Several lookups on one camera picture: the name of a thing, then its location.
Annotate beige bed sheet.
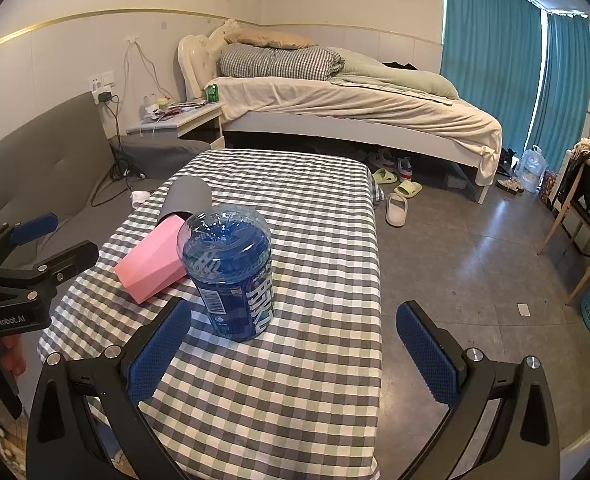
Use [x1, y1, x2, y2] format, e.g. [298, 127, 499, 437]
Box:
[207, 76, 504, 183]

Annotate white cable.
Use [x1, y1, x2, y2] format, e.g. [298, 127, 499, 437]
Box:
[124, 40, 174, 102]

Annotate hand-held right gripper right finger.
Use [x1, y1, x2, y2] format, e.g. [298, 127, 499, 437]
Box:
[395, 300, 561, 480]

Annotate checkered quilt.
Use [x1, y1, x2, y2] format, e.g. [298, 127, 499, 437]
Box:
[218, 43, 346, 81]

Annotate white bedside table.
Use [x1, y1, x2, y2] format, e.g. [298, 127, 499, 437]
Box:
[126, 101, 226, 151]

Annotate grey checkered tablecloth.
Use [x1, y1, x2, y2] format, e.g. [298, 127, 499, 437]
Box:
[37, 149, 383, 480]

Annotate grey cylinder cup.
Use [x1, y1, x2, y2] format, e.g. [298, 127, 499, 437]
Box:
[155, 176, 210, 227]

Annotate person's left hand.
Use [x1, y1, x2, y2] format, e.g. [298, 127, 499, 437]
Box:
[0, 334, 28, 380]

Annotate grey sofa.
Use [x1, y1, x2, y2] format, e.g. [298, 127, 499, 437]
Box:
[0, 91, 176, 281]

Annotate wide teal curtain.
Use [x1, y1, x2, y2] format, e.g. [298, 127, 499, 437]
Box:
[440, 0, 544, 147]

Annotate blue transparent plastic cup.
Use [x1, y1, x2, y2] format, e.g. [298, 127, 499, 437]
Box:
[176, 204, 274, 344]

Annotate beige pillow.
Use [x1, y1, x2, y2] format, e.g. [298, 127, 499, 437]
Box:
[235, 30, 317, 50]

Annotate pink geometric vase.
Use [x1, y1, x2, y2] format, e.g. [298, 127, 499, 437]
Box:
[114, 215, 189, 306]

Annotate clear plastic water jug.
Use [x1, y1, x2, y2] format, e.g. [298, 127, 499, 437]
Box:
[517, 144, 549, 194]

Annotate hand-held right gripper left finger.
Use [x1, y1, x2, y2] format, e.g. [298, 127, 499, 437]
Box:
[26, 296, 196, 480]

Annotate narrow teal curtain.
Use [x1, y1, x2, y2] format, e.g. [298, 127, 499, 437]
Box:
[526, 10, 590, 162]

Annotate clutter of small items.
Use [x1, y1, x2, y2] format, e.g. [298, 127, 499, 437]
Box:
[141, 94, 207, 122]

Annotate black cable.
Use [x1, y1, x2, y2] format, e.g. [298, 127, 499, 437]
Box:
[91, 94, 146, 209]

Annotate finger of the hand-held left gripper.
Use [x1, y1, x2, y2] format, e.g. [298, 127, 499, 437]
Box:
[2, 240, 100, 307]
[0, 212, 60, 272]

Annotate white slipper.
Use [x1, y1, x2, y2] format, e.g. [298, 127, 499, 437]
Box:
[385, 192, 409, 229]

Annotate bed with beige sheets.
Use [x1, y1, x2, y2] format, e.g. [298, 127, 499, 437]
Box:
[177, 35, 491, 205]

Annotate wooden chair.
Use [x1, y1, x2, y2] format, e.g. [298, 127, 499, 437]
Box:
[537, 152, 590, 307]

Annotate white wall socket panel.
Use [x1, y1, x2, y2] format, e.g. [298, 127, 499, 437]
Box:
[87, 72, 116, 106]

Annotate pale green blanket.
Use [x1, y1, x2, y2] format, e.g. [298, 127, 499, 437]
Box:
[325, 46, 460, 107]

